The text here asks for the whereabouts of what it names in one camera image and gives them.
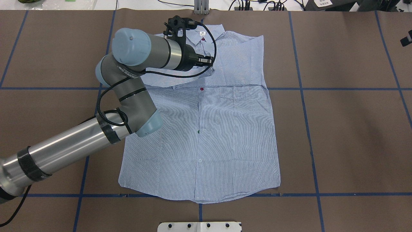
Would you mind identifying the light blue striped shirt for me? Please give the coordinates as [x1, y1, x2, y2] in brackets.
[118, 25, 281, 204]

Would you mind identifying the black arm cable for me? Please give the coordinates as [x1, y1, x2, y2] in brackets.
[0, 21, 218, 226]

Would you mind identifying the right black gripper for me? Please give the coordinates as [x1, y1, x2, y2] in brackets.
[400, 30, 412, 47]

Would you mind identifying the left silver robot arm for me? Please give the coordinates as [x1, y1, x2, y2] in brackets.
[1, 26, 217, 204]

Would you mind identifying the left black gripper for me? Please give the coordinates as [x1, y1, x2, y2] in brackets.
[180, 44, 214, 72]

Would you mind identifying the aluminium frame post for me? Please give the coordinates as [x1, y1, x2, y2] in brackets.
[194, 0, 210, 15]

